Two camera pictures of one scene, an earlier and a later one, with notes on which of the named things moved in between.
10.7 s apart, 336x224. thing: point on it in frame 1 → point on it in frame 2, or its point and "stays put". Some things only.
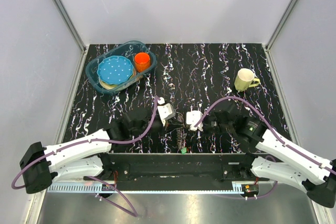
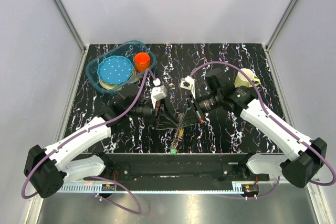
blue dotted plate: (115, 70) stays put
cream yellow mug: (245, 79) stays put
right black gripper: (204, 129) → (195, 114)
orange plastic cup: (142, 61) stays put
